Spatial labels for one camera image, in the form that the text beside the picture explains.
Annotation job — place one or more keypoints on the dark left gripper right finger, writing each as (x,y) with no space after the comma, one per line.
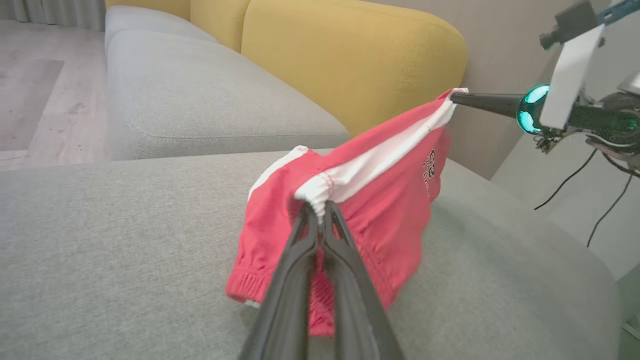
(355,310)

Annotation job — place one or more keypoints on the wide yellow sofa back cushion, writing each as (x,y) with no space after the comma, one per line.
(350,50)

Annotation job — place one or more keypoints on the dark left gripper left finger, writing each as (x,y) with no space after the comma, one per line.
(285,310)

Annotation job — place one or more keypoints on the red shorts with white stripe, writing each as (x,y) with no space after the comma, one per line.
(380,200)

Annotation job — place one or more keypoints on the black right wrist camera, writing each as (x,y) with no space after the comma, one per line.
(575,22)

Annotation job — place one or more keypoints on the grey pleated curtain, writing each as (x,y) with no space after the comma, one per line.
(50,12)

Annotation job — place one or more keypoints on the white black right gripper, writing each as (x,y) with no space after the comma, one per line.
(570,80)

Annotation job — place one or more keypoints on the large grey sofa seat cushion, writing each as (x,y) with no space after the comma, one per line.
(125,250)

